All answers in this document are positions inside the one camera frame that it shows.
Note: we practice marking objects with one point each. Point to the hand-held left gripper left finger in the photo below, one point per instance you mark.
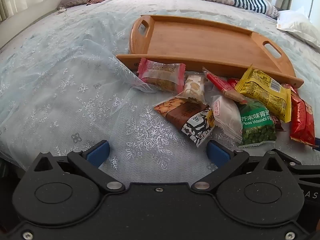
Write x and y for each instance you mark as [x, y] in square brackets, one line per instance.
[97, 153]

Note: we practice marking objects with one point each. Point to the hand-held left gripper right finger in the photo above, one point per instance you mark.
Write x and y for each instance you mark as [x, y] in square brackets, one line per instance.
[218, 153]

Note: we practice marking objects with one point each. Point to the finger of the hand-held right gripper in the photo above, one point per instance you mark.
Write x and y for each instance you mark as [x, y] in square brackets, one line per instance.
[300, 166]

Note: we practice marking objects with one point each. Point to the white translucent snack packet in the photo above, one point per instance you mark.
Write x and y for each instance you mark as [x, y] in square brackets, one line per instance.
[226, 115]

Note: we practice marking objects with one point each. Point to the green pea snack packet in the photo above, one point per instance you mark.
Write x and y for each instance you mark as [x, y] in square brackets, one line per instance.
[255, 127]

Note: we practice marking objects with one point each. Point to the maroon wafer packet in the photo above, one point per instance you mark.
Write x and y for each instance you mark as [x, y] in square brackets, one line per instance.
[277, 124]

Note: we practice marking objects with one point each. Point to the shiny red snack packet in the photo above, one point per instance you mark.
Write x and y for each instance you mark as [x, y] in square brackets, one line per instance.
[301, 117]

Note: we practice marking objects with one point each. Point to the brown almond snack packet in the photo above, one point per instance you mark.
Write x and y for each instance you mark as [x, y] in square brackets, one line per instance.
[185, 116]

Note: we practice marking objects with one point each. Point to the long red biscuit packet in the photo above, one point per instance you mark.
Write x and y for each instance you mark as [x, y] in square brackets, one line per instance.
[221, 83]

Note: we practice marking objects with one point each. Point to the white nougat candy packet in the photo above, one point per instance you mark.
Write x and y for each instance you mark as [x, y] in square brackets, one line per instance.
[193, 86]

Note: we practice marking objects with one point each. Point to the small red snack packet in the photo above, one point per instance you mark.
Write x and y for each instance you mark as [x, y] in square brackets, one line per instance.
[232, 82]

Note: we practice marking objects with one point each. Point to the yellow snack packet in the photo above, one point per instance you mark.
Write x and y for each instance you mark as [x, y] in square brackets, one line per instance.
[265, 93]

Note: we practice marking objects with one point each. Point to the pink clear cake packet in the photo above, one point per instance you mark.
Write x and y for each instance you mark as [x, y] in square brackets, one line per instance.
[160, 76]

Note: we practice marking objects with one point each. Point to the sheer snowflake lace cloth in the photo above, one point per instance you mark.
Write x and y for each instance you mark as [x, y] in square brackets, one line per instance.
[75, 92]

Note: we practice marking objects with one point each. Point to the white pillow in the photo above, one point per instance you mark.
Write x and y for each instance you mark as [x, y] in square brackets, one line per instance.
[297, 25]

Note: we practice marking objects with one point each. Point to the small metal trinket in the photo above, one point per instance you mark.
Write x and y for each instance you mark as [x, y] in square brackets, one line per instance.
[61, 9]

